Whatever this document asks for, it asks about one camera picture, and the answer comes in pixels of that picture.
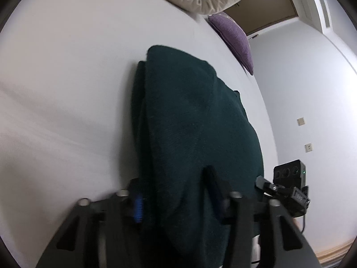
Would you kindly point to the dark green sweater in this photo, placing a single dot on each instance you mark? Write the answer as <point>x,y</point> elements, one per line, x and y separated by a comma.
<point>195,134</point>

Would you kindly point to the purple pillow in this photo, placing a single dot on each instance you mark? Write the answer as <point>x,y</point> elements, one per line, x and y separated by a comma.
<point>237,39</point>

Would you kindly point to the cream wardrobe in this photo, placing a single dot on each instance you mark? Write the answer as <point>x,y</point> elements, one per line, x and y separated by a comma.
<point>320,2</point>

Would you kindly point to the beige wall socket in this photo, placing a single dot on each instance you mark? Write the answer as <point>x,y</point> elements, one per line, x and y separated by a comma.
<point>300,121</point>
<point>308,147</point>

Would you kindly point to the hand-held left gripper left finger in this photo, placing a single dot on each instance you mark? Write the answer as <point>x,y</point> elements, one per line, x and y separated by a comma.
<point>138,209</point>

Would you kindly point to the white bed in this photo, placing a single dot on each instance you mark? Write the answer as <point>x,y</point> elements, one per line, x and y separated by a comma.
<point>69,75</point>

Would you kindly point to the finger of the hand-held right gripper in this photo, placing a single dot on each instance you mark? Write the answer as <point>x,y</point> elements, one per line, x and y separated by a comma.
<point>269,187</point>

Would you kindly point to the brown door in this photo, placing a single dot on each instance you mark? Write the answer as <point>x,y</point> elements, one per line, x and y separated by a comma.
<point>265,5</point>

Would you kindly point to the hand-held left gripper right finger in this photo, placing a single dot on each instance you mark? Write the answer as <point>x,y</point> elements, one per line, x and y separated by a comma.
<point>219,203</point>

